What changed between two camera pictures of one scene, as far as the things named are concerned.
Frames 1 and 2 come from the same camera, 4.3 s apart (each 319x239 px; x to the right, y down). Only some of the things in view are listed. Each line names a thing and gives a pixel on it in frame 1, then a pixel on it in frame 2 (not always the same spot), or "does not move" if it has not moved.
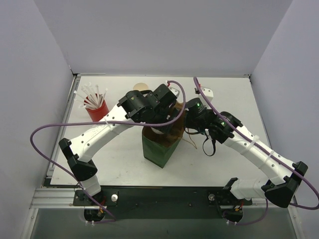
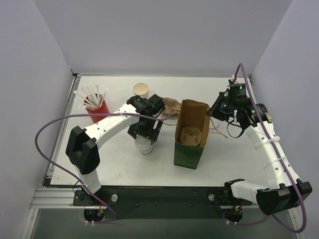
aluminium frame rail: x=55 y=198 does not move
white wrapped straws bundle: x=92 y=98 does not move
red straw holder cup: x=96 y=114 does not move
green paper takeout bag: x=159 y=149 to x=192 y=114
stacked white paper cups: x=140 y=86 does not move
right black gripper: x=190 y=122 to x=215 y=109
